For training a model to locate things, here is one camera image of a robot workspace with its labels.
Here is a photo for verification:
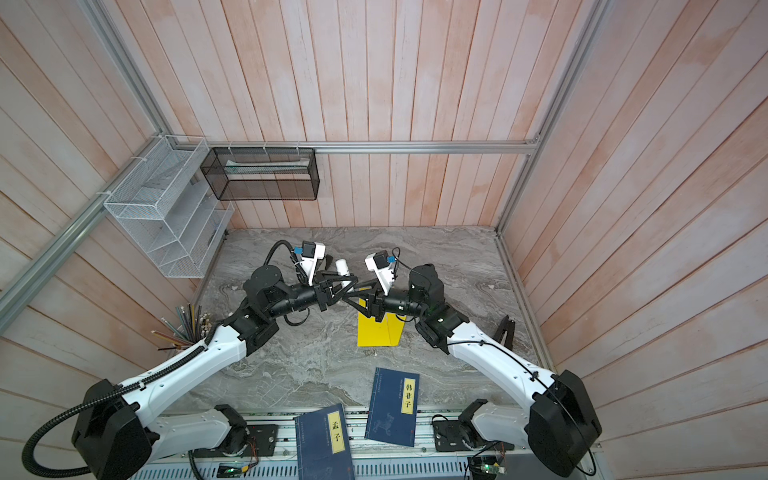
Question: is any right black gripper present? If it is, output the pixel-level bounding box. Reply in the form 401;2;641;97
346;279;429;324

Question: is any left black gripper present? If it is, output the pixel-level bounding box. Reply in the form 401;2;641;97
267;268;358;318

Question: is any yellow envelope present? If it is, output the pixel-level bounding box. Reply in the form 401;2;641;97
357;313;407;348

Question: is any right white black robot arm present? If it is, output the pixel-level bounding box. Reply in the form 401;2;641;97
341;264;602;477

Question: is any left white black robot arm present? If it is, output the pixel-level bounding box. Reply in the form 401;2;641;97
21;240;357;479

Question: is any blue book on table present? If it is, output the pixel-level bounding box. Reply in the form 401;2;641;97
365;367;420;447

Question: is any pen holder with pencils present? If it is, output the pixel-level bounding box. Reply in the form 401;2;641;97
151;304;214;351

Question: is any black mesh basket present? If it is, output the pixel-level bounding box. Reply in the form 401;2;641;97
201;146;320;201

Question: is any blue book on rail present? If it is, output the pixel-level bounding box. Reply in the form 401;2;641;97
294;404;355;480

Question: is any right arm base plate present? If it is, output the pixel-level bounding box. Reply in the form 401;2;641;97
430;414;518;452

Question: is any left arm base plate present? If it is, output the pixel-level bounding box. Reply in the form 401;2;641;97
193;424;279;458

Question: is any white wire mesh shelf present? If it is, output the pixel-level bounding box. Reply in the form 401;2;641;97
104;135;234;279

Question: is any aluminium frame rail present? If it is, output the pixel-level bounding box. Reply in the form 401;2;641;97
206;140;538;155

